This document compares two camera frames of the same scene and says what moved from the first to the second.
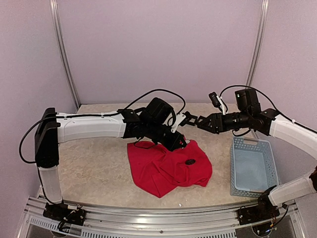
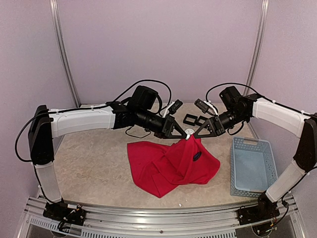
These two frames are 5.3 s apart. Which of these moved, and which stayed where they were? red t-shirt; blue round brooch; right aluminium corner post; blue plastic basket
Moved: blue round brooch
Stayed: right aluminium corner post; red t-shirt; blue plastic basket
